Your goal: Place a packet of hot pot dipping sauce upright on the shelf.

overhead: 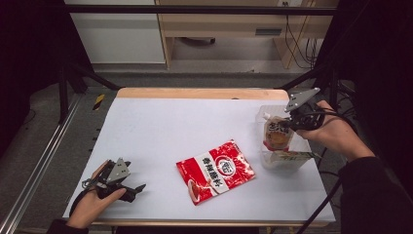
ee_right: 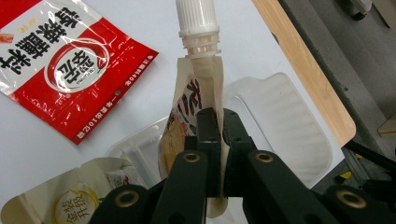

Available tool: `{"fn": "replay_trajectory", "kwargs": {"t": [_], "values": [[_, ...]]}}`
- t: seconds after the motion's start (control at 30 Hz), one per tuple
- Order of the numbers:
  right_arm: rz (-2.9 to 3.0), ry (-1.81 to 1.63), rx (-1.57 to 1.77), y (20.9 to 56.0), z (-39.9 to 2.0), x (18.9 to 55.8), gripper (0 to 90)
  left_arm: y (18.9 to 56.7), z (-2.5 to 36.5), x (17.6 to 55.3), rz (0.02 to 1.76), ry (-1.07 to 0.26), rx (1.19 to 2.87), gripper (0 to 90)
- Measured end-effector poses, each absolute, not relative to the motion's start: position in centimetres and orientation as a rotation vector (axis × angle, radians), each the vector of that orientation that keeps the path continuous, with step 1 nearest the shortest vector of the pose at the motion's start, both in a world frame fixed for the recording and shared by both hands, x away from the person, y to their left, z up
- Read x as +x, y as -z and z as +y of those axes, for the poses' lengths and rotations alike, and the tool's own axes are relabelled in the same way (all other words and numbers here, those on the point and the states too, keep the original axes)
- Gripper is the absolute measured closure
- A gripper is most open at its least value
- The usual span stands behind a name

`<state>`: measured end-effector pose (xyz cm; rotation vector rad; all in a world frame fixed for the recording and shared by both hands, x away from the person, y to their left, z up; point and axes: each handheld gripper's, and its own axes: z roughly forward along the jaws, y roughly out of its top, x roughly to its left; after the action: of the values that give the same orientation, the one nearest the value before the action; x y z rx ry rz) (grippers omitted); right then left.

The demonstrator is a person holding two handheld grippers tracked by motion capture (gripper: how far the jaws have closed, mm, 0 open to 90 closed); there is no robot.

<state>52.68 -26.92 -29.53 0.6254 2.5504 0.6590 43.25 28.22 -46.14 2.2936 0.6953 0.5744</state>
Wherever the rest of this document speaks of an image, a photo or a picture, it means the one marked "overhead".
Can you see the spouted sauce pouch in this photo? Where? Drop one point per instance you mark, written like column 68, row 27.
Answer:
column 276, row 135

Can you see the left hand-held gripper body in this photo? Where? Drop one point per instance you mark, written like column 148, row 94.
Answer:
column 117, row 172

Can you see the green and white sauce packet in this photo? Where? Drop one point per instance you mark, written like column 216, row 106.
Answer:
column 292, row 158

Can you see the yellow and black tape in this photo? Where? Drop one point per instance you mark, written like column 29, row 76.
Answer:
column 99, row 101

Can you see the aluminium rail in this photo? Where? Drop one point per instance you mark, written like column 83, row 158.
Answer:
column 39, row 169

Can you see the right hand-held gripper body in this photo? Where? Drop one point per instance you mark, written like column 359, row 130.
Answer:
column 303, row 112

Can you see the light wooden desk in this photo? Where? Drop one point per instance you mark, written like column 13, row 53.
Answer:
column 227, row 24

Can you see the person's left hand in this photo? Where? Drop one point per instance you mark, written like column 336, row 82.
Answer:
column 87, row 206

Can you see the person's right hand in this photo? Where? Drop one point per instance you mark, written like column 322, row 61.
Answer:
column 337, row 136

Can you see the clear plastic container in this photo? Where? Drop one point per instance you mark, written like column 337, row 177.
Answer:
column 276, row 164

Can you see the black curtain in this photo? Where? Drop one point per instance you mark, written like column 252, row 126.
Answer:
column 380, row 65
column 29, row 48

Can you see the wooden table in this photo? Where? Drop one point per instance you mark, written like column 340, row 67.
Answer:
column 201, row 93

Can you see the red and white seasoning packet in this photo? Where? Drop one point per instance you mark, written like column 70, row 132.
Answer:
column 214, row 170

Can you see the black horizontal frame bar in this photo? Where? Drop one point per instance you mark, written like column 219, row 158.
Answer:
column 195, row 9

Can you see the black metal stand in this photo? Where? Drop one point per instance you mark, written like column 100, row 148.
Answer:
column 65, row 91
column 332, row 84

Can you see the white cabinet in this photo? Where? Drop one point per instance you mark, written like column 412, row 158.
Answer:
column 118, row 39

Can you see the white paper sheet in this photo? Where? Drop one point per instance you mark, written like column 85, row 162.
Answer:
column 181, row 130

